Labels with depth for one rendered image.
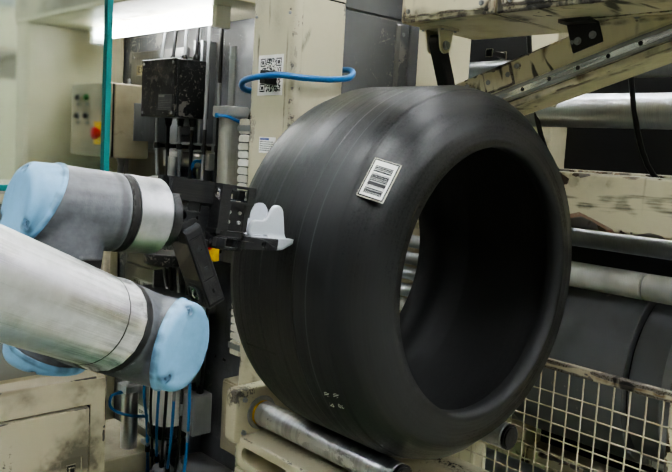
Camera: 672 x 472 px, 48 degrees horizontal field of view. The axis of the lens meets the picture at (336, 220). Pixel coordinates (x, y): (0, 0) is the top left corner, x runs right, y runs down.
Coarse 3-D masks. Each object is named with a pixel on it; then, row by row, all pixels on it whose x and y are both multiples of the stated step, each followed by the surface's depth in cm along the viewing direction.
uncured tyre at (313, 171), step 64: (320, 128) 113; (384, 128) 105; (448, 128) 106; (512, 128) 116; (256, 192) 113; (320, 192) 103; (448, 192) 150; (512, 192) 142; (256, 256) 110; (320, 256) 100; (384, 256) 100; (448, 256) 154; (512, 256) 145; (256, 320) 111; (320, 320) 101; (384, 320) 101; (448, 320) 152; (512, 320) 143; (320, 384) 105; (384, 384) 103; (448, 384) 141; (512, 384) 125; (384, 448) 111; (448, 448) 116
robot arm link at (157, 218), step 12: (144, 180) 86; (156, 180) 87; (144, 192) 84; (156, 192) 85; (168, 192) 87; (144, 204) 84; (156, 204) 85; (168, 204) 86; (144, 216) 84; (156, 216) 85; (168, 216) 86; (144, 228) 84; (156, 228) 85; (168, 228) 86; (144, 240) 85; (156, 240) 86; (132, 252) 87; (144, 252) 87
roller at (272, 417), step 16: (256, 416) 133; (272, 416) 131; (288, 416) 129; (288, 432) 127; (304, 432) 124; (320, 432) 123; (320, 448) 121; (336, 448) 119; (352, 448) 117; (368, 448) 116; (352, 464) 116; (368, 464) 113; (384, 464) 112; (400, 464) 111
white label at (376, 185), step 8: (376, 160) 101; (384, 160) 101; (376, 168) 101; (384, 168) 100; (392, 168) 100; (400, 168) 100; (368, 176) 100; (376, 176) 100; (384, 176) 100; (392, 176) 99; (368, 184) 100; (376, 184) 100; (384, 184) 99; (392, 184) 99; (360, 192) 100; (368, 192) 99; (376, 192) 99; (384, 192) 99; (376, 200) 98; (384, 200) 98
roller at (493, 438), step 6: (504, 426) 130; (510, 426) 130; (492, 432) 130; (498, 432) 130; (504, 432) 129; (510, 432) 130; (516, 432) 131; (486, 438) 131; (492, 438) 130; (498, 438) 129; (504, 438) 129; (510, 438) 130; (516, 438) 131; (492, 444) 132; (498, 444) 130; (504, 444) 129; (510, 444) 130
